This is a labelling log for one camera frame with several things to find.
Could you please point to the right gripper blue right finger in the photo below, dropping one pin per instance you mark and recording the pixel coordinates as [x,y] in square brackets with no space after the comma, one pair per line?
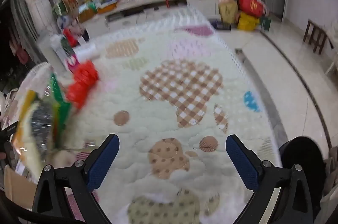
[245,161]

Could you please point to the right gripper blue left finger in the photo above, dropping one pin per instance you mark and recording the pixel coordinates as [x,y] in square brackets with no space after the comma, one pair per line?
[100,160]

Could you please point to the green snack wrapper bundle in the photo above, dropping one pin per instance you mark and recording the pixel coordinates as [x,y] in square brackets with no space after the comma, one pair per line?
[42,117]

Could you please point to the red plastic bag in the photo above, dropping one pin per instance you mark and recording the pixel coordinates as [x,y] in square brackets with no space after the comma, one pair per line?
[85,77]

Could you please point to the black round trash bin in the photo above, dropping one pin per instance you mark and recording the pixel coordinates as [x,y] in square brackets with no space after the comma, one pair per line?
[304,151]

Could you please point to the patchwork apple pattern quilt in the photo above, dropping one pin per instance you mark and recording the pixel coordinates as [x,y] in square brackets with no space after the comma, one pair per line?
[172,90]

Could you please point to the white pink lotion bottle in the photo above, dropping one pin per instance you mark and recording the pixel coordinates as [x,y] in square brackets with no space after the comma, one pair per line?
[81,54]

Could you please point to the yellow shopping bag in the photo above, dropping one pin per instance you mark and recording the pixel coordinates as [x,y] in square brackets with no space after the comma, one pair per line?
[247,22]

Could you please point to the green cardboard box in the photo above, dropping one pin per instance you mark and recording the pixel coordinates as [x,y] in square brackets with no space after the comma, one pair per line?
[265,23]

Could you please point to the grey window curtain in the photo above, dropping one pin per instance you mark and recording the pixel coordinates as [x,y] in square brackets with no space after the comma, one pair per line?
[27,34]

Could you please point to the dark wooden stool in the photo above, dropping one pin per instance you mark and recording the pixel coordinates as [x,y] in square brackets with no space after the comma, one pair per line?
[315,35]

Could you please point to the orange tray on cabinet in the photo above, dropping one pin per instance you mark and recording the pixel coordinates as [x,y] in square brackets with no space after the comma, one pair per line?
[106,7]

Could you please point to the tan paper gift bag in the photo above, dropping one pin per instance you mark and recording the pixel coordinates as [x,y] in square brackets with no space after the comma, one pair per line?
[228,11]

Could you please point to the red gift bag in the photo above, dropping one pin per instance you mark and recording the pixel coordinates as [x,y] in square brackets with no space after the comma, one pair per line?
[253,8]

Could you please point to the covered floor air conditioner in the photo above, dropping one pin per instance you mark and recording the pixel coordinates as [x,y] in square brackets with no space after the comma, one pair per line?
[42,16]

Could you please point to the white TV cabinet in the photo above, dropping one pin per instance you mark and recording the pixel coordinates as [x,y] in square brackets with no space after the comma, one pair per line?
[209,8]

